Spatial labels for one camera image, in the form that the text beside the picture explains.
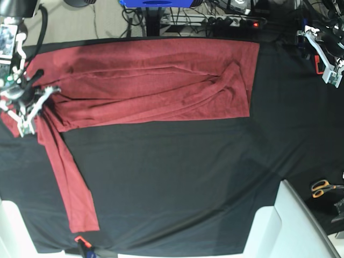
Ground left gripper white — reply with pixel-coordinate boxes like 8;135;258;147
296;25;343;88

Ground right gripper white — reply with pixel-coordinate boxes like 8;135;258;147
1;69;61;137

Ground red long-sleeve T-shirt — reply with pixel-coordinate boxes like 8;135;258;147
0;39;261;233

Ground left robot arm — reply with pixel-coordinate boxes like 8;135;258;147
296;1;343;88

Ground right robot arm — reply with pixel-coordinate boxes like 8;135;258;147
1;1;60;137

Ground orange and black clamp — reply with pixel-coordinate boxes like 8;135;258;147
314;54;325;75

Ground blue plastic bin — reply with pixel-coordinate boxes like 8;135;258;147
119;0;193;8

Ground white power strip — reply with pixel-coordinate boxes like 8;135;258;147
160;13;267;28

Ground white foam block right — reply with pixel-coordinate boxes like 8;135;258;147
243;180;340;258

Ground white foam block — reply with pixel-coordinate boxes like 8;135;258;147
1;200;66;258
243;180;340;258

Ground white foam block left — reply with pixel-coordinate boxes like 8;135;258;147
1;200;66;258

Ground black table cloth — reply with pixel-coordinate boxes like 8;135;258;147
1;43;343;257

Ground orange clamp at bottom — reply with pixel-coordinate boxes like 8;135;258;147
74;235;92;248

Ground yellow-handled scissors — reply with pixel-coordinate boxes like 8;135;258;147
311;180;343;198

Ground black metal bracket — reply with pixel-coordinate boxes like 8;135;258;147
331;199;344;223

